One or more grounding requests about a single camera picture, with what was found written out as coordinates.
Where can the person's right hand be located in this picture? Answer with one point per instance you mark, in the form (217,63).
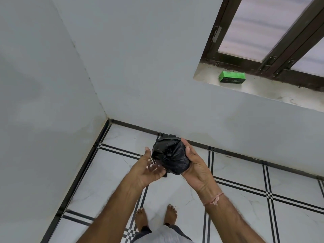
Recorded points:
(200,178)

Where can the person's left hand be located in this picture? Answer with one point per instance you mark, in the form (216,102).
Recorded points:
(141,174)

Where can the person's left thumb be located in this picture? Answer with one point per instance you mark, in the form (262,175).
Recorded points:
(148,153)

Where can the person's right thumb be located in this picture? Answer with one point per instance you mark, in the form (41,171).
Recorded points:
(188,150)

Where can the black plastic bag bundle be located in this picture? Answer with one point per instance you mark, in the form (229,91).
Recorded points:
(170,155)

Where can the person's left forearm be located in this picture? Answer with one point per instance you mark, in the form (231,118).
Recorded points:
(114,210)

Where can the person's right forearm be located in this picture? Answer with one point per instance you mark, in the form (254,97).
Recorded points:
(229,220)

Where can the pink thread wristband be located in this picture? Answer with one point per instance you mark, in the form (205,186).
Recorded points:
(214,198)

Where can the person's right foot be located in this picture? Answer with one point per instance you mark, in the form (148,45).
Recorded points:
(170,214)

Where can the person's foot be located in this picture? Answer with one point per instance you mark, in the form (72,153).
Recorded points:
(170,214)
(141,218)

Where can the person's left foot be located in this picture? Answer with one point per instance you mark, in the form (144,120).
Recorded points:
(141,218)

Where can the dark grey trousers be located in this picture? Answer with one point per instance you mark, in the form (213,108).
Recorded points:
(177,229)

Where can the white shirt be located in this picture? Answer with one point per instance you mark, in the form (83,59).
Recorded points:
(163,236)

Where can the green cardboard box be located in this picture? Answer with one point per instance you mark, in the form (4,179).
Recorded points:
(232,77)

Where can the stone window sill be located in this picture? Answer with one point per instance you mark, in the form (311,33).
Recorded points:
(268,92)

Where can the metal window hinge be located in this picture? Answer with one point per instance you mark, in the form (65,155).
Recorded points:
(269,63)
(286,67)

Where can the metal window latch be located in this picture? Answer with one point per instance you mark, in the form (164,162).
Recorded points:
(216,34)

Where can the large frosted glass pane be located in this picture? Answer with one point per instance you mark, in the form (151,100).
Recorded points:
(258,25)

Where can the small frosted glass pane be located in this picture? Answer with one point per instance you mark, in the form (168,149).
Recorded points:
(310,61)

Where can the dark brown window frame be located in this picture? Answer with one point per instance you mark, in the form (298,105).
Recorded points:
(278,45)

